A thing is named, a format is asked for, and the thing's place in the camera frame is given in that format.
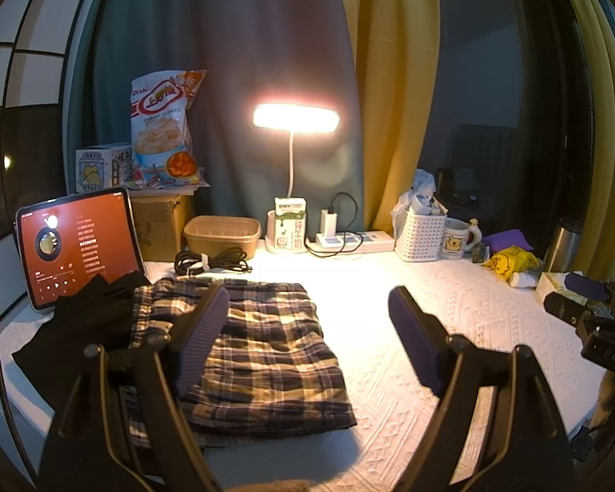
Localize thin black cable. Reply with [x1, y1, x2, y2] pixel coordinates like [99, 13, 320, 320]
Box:
[0, 261, 34, 487]

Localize green and white carton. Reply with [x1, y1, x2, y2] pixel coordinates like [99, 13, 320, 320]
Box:
[274, 196, 307, 251]

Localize white desk lamp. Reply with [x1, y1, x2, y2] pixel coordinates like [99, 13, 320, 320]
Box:
[253, 103, 340, 254]

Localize plaid pants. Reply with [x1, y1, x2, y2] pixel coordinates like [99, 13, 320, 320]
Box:
[125, 276, 358, 446]

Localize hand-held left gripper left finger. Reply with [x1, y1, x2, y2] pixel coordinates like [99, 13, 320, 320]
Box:
[41, 283, 231, 492]

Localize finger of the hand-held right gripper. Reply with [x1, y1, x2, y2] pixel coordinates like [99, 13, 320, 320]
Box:
[564, 273, 613, 302]
[543, 291, 595, 326]

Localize tissue box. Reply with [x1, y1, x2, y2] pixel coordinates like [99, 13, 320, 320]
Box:
[535, 271, 575, 301]

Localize brown food container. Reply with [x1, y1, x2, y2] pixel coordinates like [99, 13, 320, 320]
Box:
[183, 215, 262, 260]

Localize cartoon printed box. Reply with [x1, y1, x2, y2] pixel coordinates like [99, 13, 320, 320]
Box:
[76, 142, 134, 193]

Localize yellow curtain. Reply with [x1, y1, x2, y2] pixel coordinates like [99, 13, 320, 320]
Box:
[335, 0, 442, 234]
[548, 0, 615, 267]

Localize tablet with red screen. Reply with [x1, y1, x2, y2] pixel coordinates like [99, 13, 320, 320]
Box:
[14, 187, 145, 312]

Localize grey-green curtain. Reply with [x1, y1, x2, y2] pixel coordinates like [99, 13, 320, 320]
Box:
[64, 0, 370, 237]

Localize black charger cable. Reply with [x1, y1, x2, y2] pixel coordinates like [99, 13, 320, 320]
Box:
[305, 192, 364, 257]

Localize mug with bear print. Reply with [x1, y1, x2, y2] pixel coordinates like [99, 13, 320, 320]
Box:
[440, 216, 483, 260]

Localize steel thermos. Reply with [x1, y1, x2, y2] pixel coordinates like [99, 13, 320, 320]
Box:
[543, 218, 585, 273]

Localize black garment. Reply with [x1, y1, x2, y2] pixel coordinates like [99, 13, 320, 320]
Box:
[11, 271, 152, 405]

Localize purple cloth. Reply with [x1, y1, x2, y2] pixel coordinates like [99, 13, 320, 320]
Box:
[482, 228, 536, 253]

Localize white plastic basket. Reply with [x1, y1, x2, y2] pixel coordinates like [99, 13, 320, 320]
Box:
[394, 210, 446, 263]

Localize cardboard box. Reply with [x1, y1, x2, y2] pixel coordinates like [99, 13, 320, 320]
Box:
[128, 192, 196, 262]

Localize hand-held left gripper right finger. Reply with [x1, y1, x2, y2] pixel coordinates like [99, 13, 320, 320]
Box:
[388, 286, 575, 492]

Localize snack bag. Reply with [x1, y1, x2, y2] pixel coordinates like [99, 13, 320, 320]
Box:
[130, 69, 208, 188]

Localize yellow plush toy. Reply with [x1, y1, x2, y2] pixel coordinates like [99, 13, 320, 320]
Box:
[484, 246, 543, 288]

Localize white woven basket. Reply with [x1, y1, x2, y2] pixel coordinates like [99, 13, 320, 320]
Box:
[391, 168, 449, 237]

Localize coiled black cable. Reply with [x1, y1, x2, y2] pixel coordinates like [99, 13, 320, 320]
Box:
[174, 247, 252, 276]

